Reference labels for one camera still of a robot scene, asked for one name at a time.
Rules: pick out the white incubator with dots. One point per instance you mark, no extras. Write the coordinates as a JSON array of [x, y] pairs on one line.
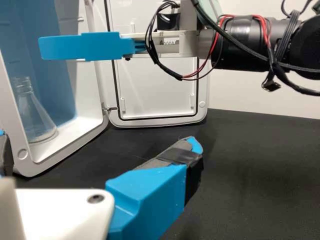
[[82, 135]]

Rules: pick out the incubator door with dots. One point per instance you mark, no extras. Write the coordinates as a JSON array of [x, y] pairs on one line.
[[155, 95]]

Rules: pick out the clear flask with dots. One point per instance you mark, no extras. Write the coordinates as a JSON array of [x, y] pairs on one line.
[[35, 117]]

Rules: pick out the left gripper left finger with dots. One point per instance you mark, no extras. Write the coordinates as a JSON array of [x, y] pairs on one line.
[[5, 157]]

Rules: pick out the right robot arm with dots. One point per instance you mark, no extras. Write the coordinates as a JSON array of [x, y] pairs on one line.
[[250, 47]]

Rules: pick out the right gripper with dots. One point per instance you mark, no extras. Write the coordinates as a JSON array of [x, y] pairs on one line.
[[190, 42]]

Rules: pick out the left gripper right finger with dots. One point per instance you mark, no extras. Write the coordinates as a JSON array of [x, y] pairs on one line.
[[150, 200]]

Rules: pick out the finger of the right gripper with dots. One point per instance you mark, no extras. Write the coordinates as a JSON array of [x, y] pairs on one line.
[[82, 47]]

